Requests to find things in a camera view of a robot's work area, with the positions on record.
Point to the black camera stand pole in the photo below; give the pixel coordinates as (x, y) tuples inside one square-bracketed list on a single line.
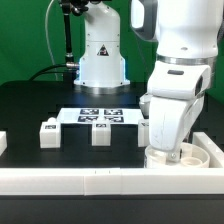
[(77, 8)]

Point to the white U-shaped fence wall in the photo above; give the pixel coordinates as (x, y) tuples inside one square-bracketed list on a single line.
[(109, 181)]

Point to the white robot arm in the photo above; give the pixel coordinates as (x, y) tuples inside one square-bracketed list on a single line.
[(187, 33)]

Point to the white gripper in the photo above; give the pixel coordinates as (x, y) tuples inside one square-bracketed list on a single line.
[(177, 100)]

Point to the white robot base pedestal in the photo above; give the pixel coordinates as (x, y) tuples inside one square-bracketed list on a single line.
[(102, 65)]

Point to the white sheet with markers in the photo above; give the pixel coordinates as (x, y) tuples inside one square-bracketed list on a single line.
[(88, 115)]

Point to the white round stool seat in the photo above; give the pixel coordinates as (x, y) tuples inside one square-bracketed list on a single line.
[(191, 156)]

